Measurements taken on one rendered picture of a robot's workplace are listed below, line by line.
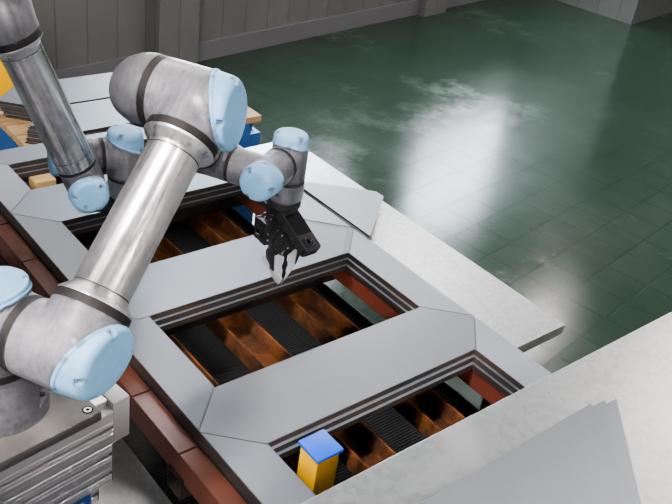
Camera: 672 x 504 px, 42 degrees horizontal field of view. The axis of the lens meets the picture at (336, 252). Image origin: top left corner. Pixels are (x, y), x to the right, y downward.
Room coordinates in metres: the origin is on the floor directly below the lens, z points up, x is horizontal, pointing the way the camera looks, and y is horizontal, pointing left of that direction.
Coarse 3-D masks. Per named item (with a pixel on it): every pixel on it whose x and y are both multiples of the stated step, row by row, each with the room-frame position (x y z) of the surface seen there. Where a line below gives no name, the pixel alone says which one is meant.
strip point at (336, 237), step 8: (312, 224) 2.00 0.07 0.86; (320, 232) 1.97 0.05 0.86; (328, 232) 1.97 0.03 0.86; (336, 232) 1.98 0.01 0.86; (344, 232) 1.98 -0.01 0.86; (328, 240) 1.93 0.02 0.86; (336, 240) 1.94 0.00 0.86; (344, 240) 1.94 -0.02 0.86; (336, 248) 1.90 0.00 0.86; (344, 248) 1.90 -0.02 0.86
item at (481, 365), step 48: (144, 144) 2.35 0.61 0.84; (192, 192) 2.08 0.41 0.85; (240, 192) 2.18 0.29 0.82; (240, 288) 1.67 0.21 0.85; (288, 288) 1.75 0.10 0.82; (384, 288) 1.77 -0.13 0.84; (432, 384) 1.46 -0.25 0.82; (192, 432) 1.20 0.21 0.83; (336, 432) 1.28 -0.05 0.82; (240, 480) 1.08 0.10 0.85
